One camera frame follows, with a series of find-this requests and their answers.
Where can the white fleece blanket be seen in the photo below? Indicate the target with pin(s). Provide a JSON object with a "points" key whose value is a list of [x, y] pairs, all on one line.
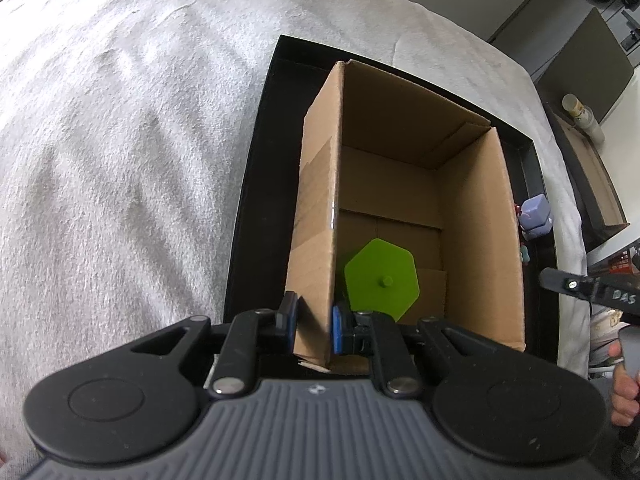
{"points": [[125, 160]]}

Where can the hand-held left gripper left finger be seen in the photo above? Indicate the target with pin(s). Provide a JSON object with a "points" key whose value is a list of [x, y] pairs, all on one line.
{"points": [[288, 321]]}

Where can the brown cardboard box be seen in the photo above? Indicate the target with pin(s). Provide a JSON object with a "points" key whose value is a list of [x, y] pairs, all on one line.
{"points": [[480, 240]]}

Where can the black tray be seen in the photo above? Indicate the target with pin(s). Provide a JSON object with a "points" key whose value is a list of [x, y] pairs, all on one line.
{"points": [[262, 200]]}

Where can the lavender blocky toy figure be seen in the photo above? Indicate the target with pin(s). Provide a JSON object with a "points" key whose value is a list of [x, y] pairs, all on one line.
{"points": [[535, 212]]}

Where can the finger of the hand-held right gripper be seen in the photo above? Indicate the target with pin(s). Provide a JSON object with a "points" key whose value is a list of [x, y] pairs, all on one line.
{"points": [[562, 284]]}

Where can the person's right hand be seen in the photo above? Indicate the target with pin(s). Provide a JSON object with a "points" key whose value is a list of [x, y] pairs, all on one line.
{"points": [[622, 390]]}

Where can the small teal-hat toy figure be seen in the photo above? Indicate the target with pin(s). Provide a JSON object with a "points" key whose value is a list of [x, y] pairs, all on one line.
{"points": [[524, 254]]}

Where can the green hexagonal plastic piece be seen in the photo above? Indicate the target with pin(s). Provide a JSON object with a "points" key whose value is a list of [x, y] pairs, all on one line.
{"points": [[382, 272]]}

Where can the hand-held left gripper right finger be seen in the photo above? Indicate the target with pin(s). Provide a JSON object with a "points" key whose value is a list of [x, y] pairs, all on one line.
{"points": [[339, 331]]}

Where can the white plastic bottle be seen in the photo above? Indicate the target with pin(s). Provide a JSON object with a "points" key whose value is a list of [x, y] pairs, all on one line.
{"points": [[582, 112]]}

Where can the dark olive board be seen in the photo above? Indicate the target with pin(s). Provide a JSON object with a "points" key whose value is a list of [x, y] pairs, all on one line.
{"points": [[585, 72]]}

